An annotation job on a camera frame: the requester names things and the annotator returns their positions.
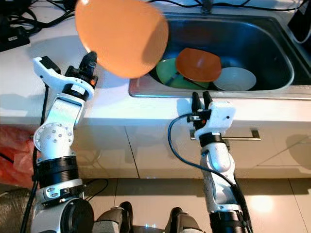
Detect floor fan wire grille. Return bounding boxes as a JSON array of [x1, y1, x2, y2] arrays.
[[0, 187, 35, 233]]

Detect red plastic bag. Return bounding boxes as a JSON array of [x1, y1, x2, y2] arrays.
[[0, 125, 39, 187]]

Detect orange plastic bowl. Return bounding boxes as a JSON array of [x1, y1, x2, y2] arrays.
[[175, 47, 223, 82]]

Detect orange plastic plate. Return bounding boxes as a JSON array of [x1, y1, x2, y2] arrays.
[[75, 0, 170, 79]]

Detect green plate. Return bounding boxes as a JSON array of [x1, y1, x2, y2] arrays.
[[155, 58, 209, 89]]

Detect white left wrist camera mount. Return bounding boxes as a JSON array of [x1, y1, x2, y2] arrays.
[[33, 56, 93, 100]]

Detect black power strip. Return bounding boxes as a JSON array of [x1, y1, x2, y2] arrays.
[[0, 24, 30, 51]]

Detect robot leg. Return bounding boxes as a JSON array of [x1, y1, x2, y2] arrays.
[[165, 208, 202, 233], [92, 204, 134, 233]]

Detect robot left leg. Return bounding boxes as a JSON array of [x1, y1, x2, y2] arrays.
[[92, 204, 134, 233]]

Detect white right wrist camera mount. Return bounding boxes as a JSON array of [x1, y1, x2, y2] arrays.
[[194, 100, 237, 139]]

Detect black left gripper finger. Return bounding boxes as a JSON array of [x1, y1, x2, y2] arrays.
[[80, 51, 99, 77]]

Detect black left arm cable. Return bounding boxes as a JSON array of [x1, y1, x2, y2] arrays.
[[22, 85, 49, 233]]

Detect stainless steel sink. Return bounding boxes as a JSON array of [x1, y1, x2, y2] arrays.
[[129, 12, 311, 100]]

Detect white kitchen cabinet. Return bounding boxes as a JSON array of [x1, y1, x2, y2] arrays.
[[0, 116, 311, 180]]

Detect steel drawer handle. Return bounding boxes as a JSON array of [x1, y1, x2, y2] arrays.
[[190, 128, 261, 141]]

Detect dark sink faucet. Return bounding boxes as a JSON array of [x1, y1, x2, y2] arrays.
[[199, 0, 214, 14]]

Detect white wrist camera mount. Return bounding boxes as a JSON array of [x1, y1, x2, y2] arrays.
[[33, 56, 93, 100], [194, 100, 237, 139]]

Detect robot right leg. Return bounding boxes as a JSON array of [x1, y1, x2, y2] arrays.
[[165, 208, 202, 233]]

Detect grey bowl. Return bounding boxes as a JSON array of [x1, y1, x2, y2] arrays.
[[213, 67, 257, 91]]

